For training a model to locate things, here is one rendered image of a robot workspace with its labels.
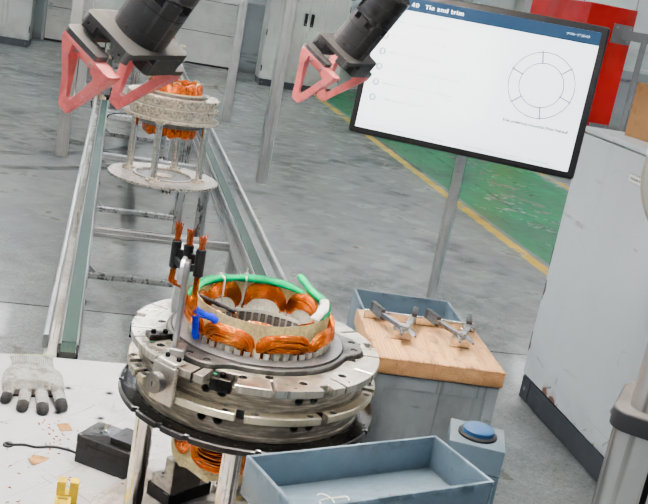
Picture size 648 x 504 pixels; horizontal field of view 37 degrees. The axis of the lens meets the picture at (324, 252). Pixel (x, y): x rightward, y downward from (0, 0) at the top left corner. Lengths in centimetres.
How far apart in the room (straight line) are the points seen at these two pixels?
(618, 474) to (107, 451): 78
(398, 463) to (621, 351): 255
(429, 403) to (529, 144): 94
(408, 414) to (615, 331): 234
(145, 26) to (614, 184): 301
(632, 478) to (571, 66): 128
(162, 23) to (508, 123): 135
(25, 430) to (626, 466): 96
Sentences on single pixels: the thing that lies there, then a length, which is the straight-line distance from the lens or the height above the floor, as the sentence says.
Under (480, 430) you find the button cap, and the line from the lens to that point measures 126.
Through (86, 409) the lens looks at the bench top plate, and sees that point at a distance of 174.
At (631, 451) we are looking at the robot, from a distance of 109.
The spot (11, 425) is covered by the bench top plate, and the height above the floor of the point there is 78.
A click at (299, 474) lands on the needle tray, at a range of 107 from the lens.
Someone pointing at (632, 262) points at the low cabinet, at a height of 80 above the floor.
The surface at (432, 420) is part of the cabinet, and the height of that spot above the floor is 98.
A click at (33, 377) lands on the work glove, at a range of 179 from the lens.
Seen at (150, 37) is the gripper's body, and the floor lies 146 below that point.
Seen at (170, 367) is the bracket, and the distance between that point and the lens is 114.
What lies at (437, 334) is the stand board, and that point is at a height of 107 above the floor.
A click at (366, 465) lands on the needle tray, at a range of 112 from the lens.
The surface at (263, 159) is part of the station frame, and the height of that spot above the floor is 85.
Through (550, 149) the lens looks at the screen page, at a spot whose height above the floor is 129.
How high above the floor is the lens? 154
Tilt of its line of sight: 15 degrees down
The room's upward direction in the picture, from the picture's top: 11 degrees clockwise
